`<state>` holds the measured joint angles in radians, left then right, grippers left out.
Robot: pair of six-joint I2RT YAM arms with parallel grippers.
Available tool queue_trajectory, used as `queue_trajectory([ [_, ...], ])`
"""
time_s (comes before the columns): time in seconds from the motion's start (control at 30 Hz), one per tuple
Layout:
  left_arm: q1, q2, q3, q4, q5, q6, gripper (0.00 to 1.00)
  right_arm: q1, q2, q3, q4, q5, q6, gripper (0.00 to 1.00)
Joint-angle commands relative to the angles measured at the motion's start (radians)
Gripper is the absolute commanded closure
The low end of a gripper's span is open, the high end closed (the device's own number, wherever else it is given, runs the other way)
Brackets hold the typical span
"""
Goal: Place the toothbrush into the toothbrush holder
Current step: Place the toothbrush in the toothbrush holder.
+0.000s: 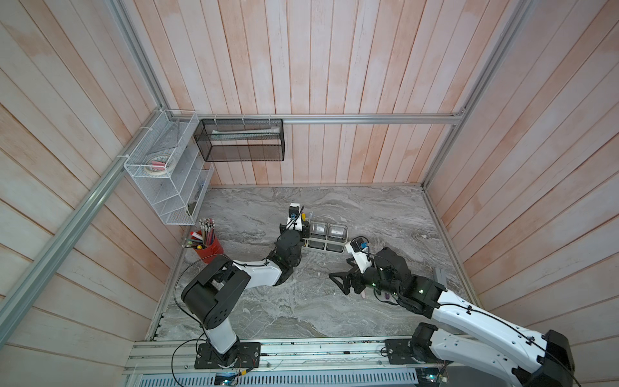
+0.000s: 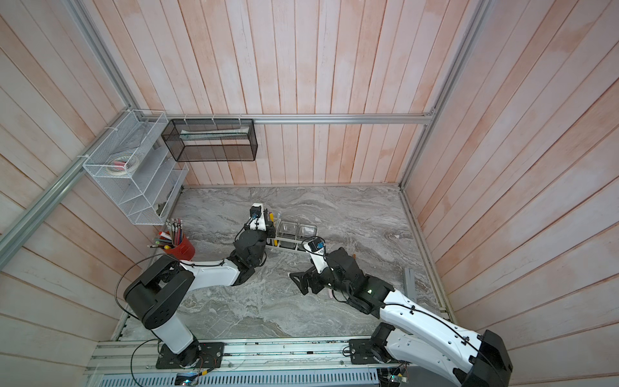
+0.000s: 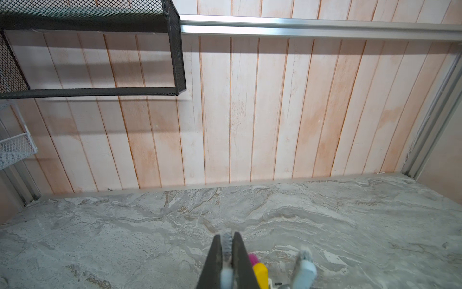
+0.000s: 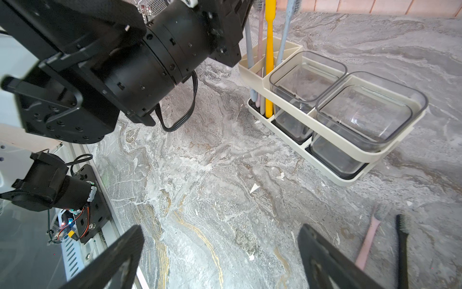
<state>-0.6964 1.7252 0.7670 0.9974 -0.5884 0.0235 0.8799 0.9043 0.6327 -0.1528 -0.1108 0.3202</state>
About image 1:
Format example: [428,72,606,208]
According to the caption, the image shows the white wire mesh shelf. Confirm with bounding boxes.
[124,110,214,226]

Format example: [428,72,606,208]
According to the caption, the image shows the black mesh basket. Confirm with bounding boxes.
[193,118,285,163]

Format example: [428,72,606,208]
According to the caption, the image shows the aluminium frame rails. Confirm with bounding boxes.
[0,0,538,387]

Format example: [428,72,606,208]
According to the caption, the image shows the red pencil cup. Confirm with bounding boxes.
[194,236,224,264]

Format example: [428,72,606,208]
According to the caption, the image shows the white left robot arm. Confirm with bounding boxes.
[181,218,310,363]

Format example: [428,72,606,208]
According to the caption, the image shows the pens in red cup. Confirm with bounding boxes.
[183,219,215,250]

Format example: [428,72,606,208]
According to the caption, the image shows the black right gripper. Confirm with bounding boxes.
[329,256,401,300]

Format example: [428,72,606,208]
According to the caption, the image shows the cream toothbrush holder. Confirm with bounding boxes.
[301,214,349,253]

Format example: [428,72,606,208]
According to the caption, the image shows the grey flat bar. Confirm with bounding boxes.
[433,267,447,287]

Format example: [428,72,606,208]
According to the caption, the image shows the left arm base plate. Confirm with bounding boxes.
[194,341,261,369]

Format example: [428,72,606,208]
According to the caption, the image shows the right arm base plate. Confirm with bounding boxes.
[385,339,426,365]

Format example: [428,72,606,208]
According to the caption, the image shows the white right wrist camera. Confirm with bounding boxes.
[345,235,373,273]

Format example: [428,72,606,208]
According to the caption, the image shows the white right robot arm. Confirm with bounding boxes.
[329,248,577,386]

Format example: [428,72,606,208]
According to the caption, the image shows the tape roll on shelf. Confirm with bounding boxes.
[143,153,176,177]

